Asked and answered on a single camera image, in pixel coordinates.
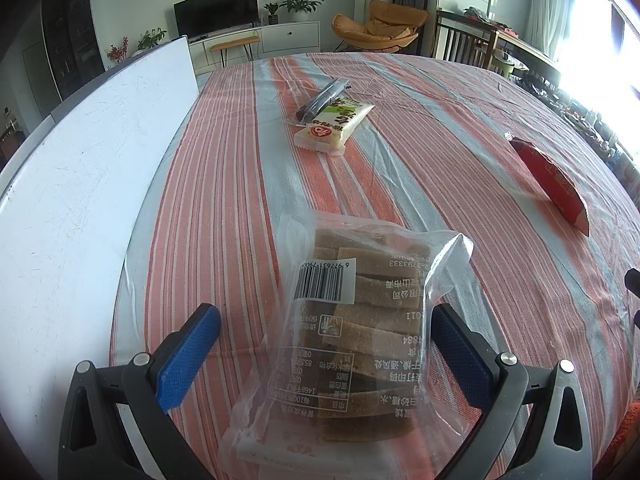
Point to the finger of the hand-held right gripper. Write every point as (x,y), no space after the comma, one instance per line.
(637,320)
(634,279)

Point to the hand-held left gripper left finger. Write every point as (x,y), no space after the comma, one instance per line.
(187,360)

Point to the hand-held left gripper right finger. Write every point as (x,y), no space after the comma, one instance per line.
(462,360)

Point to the clear bag of brown cakes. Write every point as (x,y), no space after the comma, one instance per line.
(350,320)

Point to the red fleece clothing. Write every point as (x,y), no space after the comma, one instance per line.
(631,435)

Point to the red snack packet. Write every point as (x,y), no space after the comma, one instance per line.
(550,185)

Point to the clutter of tableware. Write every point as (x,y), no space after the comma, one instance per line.
(590,120)

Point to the striped tablecloth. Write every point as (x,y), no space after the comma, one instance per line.
(225,185)

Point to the white board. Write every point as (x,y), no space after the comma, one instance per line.
(75,210)

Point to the wooden dining table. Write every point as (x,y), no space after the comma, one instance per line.
(525,47)

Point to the white snack packet green print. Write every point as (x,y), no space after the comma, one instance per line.
(332,127)

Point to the dark slim snack packet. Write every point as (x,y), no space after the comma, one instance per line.
(320,101)

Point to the dark wooden slatted chair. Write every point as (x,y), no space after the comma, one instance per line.
(457,40)

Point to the red flower arrangement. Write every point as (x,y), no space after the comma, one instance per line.
(117,52)

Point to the wooden bench with metal legs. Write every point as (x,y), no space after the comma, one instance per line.
(235,46)

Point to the potted plant in white vase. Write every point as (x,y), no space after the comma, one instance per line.
(150,38)

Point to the white television cabinet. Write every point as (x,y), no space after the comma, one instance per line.
(290,40)

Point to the orange lounge chair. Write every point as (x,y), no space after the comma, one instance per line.
(380,27)

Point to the dark display cabinet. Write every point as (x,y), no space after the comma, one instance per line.
(65,35)

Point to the black television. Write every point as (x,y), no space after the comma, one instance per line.
(215,10)

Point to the small potted plant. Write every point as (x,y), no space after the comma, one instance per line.
(271,11)

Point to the large leafy potted plant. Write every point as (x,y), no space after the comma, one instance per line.
(300,4)

